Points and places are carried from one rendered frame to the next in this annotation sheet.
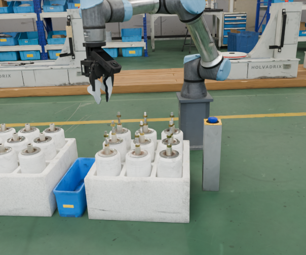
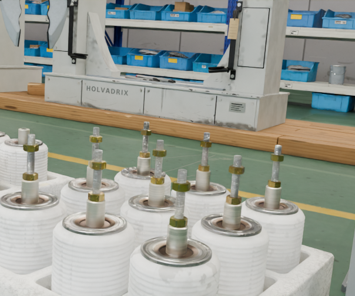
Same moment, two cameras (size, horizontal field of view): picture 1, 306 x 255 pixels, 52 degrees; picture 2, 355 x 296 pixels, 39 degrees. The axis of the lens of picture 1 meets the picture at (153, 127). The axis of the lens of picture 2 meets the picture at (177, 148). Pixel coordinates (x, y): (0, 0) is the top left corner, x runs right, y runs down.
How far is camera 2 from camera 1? 0.75 m
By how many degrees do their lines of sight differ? 28
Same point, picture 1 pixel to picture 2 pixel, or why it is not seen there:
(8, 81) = (123, 102)
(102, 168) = not seen: outside the picture
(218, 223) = not seen: outside the picture
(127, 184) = not seen: outside the picture
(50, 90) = (178, 127)
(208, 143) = not seen: outside the picture
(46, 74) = (181, 98)
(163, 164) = (134, 277)
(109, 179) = not seen: outside the picture
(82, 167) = not seen: hidden behind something
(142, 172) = (79, 285)
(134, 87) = (333, 150)
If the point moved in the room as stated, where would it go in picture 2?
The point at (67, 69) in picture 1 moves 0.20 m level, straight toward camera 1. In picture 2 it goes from (215, 96) to (208, 98)
